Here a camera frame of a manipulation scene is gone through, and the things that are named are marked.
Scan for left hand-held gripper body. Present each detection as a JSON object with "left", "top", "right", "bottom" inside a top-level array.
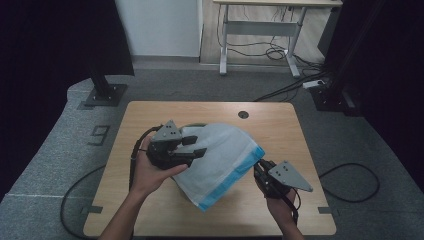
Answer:
[{"left": 146, "top": 119, "right": 193, "bottom": 171}]

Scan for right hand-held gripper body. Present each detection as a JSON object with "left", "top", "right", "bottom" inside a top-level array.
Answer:
[{"left": 257, "top": 160, "right": 315, "bottom": 200}]

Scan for white blue-edged trash bag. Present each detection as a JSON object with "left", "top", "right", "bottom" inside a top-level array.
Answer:
[{"left": 171, "top": 122, "right": 267, "bottom": 213}]

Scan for person's left hand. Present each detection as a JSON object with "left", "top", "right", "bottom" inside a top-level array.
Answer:
[{"left": 131, "top": 132, "right": 190, "bottom": 198}]

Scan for person's right hand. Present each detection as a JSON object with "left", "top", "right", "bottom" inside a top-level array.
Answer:
[{"left": 256, "top": 179, "right": 297, "bottom": 225}]

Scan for white power strip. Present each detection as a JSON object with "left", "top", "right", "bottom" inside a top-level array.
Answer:
[{"left": 302, "top": 79, "right": 326, "bottom": 90}]

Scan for white partition panel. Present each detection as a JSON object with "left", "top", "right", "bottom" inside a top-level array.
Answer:
[{"left": 114, "top": 0, "right": 204, "bottom": 58}]

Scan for white-framed desk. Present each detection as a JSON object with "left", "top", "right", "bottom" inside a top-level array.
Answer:
[{"left": 212, "top": 0, "right": 344, "bottom": 79}]

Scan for black curtain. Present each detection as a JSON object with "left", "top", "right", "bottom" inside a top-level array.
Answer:
[
  {"left": 0, "top": 0, "right": 136, "bottom": 203},
  {"left": 317, "top": 0, "right": 424, "bottom": 198}
]

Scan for left hand-held gripper black cable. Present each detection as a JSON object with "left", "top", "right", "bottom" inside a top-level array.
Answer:
[{"left": 59, "top": 124, "right": 165, "bottom": 240}]

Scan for hand-held gripper black cable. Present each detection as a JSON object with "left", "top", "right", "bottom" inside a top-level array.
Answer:
[
  {"left": 281, "top": 188, "right": 300, "bottom": 225},
  {"left": 59, "top": 124, "right": 165, "bottom": 240}
]

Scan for right hand-held gripper black cable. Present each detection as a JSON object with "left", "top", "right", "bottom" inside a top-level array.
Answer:
[{"left": 281, "top": 188, "right": 300, "bottom": 225}]

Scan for black stand with base plate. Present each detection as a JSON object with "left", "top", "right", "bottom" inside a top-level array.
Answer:
[
  {"left": 82, "top": 64, "right": 129, "bottom": 108},
  {"left": 309, "top": 0, "right": 388, "bottom": 118}
]

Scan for black looped floor cable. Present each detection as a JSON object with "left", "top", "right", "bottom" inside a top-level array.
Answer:
[{"left": 318, "top": 162, "right": 381, "bottom": 204}]

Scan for tangle of black cables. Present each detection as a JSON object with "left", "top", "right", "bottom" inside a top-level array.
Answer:
[{"left": 216, "top": 4, "right": 331, "bottom": 103}]

